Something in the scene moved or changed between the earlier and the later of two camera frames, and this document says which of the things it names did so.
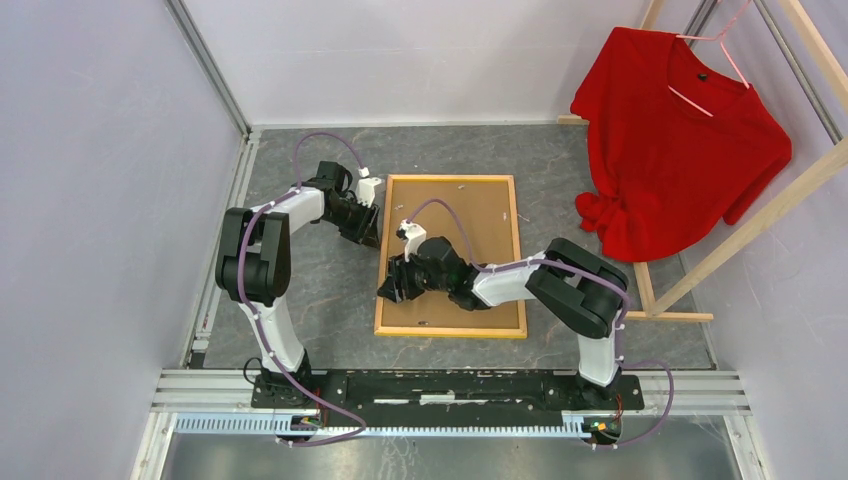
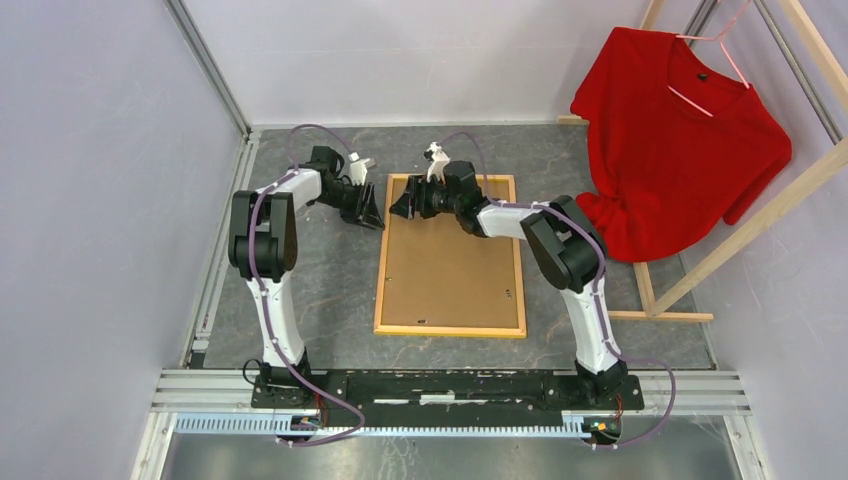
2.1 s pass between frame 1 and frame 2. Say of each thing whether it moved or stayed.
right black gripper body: moved
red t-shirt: stayed
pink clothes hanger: stayed
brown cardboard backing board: stayed
